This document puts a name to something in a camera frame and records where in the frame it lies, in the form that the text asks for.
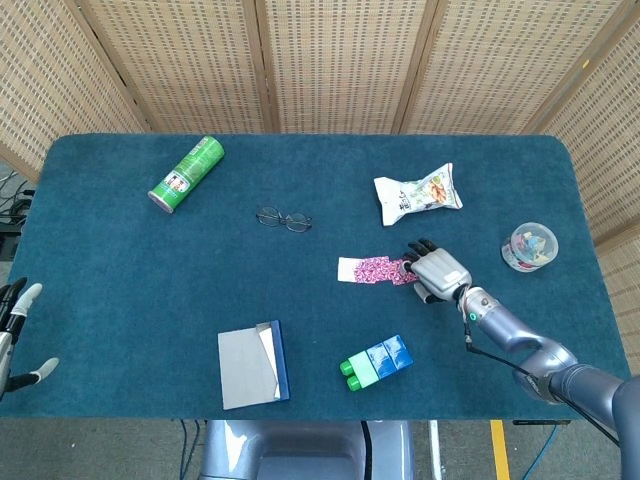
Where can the green cylindrical chip can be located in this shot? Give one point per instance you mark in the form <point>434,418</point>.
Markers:
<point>187,175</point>

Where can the blue toy building block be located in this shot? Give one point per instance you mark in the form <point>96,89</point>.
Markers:
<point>382,361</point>
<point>399,352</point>

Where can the green toy building block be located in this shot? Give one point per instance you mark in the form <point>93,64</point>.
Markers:
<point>362,370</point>

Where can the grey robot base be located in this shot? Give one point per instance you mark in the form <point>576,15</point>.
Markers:
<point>300,450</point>

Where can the open blue cardboard box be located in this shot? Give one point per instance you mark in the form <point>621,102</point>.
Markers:
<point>245,365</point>

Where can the black thin-rimmed eyeglasses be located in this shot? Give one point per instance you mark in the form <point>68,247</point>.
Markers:
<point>270,216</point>

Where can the black bar under table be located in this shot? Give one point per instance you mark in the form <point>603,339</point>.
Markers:
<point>542,422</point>

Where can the white snack bag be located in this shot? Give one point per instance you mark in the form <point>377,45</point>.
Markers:
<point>410,197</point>

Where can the blue felt table cover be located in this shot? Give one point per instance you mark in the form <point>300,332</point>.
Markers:
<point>150,280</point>

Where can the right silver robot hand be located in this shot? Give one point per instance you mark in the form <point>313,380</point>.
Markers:
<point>440,272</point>

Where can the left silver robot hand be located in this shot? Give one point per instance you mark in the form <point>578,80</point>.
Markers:
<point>12,320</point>

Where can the woven bamboo folding screen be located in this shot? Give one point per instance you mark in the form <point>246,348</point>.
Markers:
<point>340,60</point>

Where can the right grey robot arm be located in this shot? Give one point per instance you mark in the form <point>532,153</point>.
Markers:
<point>515,340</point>

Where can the clear plastic jar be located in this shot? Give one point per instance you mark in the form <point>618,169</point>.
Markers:
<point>530,247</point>

